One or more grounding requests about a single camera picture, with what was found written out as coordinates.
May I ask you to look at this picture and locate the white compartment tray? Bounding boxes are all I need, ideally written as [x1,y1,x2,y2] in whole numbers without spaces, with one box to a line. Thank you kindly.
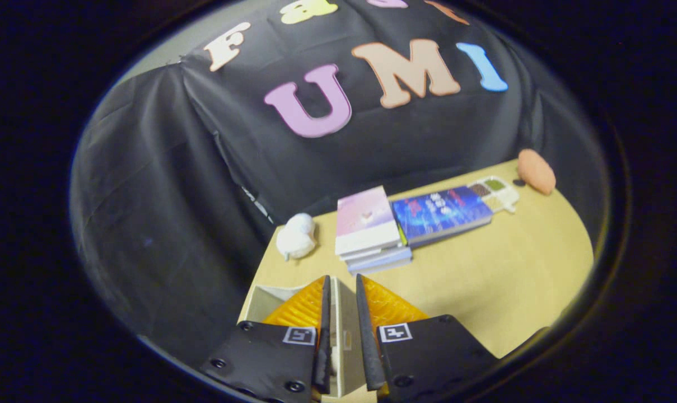
[468,176,520,214]

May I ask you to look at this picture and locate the black backdrop cloth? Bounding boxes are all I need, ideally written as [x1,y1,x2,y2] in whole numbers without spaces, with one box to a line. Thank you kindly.
[69,0,609,367]

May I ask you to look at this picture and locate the pale blue book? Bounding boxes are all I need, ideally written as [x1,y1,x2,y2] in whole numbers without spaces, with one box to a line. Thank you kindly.
[347,246,413,275]

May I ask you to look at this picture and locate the orange oval plush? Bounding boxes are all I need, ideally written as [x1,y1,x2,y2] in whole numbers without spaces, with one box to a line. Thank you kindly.
[517,148,557,195]

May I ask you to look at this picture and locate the white book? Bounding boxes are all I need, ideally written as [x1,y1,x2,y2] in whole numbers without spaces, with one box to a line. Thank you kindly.
[339,242,407,262]

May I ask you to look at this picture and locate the white plush toy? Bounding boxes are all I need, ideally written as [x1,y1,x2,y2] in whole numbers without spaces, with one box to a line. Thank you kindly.
[276,213,317,261]

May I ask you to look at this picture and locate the white storage box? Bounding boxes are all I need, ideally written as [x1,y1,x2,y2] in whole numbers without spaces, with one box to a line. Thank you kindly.
[239,276,368,399]

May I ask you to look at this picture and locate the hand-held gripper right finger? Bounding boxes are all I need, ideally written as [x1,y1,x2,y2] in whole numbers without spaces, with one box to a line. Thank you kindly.
[355,273,498,402]

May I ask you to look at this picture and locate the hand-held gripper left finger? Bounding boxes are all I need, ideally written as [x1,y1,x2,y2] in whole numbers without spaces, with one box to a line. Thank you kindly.
[199,274,332,402]

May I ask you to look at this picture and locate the pink book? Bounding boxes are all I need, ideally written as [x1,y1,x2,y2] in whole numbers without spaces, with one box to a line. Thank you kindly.
[335,186,403,257]

